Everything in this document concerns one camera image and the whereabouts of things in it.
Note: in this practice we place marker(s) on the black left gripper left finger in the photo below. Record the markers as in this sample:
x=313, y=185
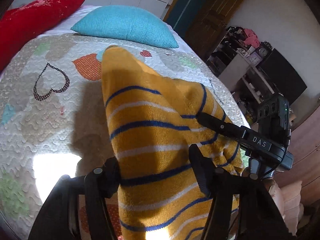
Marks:
x=58, y=217

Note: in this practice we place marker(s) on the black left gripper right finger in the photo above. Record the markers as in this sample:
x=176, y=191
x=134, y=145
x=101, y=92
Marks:
x=258, y=215

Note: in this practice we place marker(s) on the yellow striped knit sweater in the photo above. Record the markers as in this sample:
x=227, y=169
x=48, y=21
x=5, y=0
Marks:
x=152, y=122

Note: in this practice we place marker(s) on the right hand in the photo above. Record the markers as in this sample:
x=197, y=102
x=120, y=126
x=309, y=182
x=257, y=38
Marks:
x=287, y=200

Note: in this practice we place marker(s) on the black monitor screen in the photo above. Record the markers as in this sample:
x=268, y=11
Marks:
x=282, y=74

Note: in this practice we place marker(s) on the purple alarm clock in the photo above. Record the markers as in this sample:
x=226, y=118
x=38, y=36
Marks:
x=254, y=59

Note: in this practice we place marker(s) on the patchwork heart quilt bedspread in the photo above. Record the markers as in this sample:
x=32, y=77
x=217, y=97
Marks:
x=52, y=116

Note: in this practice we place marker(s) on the cluttered white shelf unit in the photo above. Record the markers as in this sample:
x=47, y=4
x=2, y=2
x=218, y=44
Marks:
x=248, y=84

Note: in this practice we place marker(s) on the pink garment on shelf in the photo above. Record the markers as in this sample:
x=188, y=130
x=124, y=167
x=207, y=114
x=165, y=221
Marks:
x=251, y=39

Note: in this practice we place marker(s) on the brown wooden door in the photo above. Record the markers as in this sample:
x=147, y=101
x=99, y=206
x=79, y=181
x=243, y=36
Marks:
x=201, y=22

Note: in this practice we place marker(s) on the turquoise knit pillow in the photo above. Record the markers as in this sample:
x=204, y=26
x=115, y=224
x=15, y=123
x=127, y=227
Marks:
x=128, y=23

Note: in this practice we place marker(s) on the red patterned blanket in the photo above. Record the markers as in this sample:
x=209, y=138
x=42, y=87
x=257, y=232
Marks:
x=20, y=25

